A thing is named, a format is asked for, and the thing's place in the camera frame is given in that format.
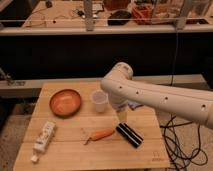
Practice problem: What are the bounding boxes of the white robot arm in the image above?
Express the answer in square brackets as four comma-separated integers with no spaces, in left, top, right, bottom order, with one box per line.
[100,62,213,129]

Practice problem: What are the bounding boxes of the blue sponge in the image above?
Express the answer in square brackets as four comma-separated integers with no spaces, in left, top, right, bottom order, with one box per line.
[128,101,143,110]

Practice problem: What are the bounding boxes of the black white striped block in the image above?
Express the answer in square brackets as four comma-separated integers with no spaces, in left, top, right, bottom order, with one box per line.
[116,123,143,148]

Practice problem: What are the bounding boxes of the white plastic cup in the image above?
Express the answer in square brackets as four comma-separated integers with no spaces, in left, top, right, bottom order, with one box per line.
[91,90,108,113]

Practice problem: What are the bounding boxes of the orange toy carrot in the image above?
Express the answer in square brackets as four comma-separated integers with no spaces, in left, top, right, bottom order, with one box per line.
[85,129,114,145]

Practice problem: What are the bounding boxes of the orange wooden bowl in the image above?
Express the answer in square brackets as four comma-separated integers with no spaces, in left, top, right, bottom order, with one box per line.
[49,89,81,117]

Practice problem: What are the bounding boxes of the white toothpaste tube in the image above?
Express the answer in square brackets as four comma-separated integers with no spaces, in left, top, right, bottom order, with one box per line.
[31,121,56,163]

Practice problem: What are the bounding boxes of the black object on bench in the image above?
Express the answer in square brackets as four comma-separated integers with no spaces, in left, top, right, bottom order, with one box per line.
[107,10,131,26]

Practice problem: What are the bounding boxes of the orange basket on bench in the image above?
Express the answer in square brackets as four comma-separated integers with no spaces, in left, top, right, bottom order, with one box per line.
[131,5,152,25]

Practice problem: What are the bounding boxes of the grey metal clamp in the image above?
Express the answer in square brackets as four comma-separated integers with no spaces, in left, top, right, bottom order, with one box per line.
[0,67,26,86]

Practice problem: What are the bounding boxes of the black cable on floor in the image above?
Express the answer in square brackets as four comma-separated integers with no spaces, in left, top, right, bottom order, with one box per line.
[159,114,209,171]

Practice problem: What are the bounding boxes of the grey metal post left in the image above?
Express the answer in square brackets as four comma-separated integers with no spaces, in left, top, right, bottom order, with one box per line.
[83,0,94,31]

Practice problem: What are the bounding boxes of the grey metal post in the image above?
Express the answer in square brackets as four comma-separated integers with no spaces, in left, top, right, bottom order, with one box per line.
[175,0,193,30]
[83,0,94,31]

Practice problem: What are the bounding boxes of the grey metal post right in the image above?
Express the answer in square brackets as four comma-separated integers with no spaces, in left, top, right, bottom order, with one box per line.
[175,0,193,30]

